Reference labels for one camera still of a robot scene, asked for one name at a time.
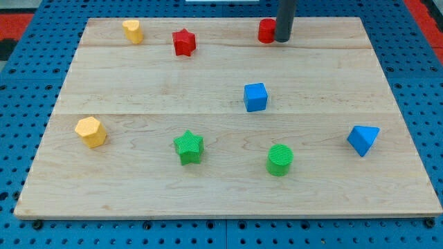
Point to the green star block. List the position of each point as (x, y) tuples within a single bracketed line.
[(189, 147)]

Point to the blue cube block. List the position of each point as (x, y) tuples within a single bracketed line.
[(255, 97)]

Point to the red star block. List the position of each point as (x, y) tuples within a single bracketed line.
[(184, 42)]

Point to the light wooden board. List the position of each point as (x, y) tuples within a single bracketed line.
[(321, 83)]

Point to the green cylinder block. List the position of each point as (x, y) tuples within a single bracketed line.
[(279, 160)]

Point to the red cylinder block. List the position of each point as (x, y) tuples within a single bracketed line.
[(266, 30)]

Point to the yellow hexagon block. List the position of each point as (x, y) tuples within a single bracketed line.
[(91, 132)]

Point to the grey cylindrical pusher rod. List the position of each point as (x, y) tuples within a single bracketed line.
[(284, 20)]

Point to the yellow heart block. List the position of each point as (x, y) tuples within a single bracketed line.
[(133, 31)]

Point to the blue triangle block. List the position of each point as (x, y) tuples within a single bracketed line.
[(362, 138)]

